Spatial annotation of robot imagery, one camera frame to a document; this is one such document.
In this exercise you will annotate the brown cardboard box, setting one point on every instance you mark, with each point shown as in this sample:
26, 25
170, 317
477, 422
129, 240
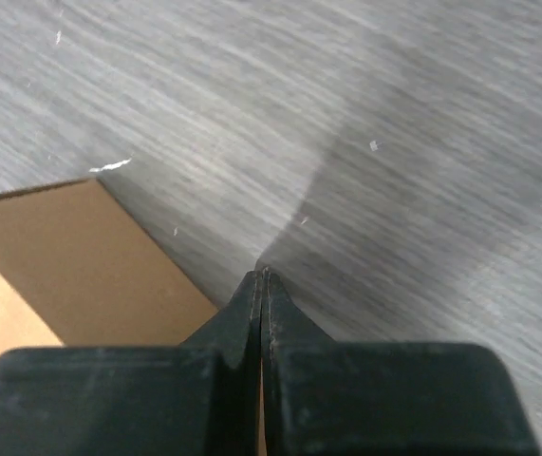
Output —
77, 270

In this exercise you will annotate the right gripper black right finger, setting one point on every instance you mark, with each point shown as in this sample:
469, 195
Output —
324, 397

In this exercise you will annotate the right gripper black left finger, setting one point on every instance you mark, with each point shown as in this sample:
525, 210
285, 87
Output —
200, 397

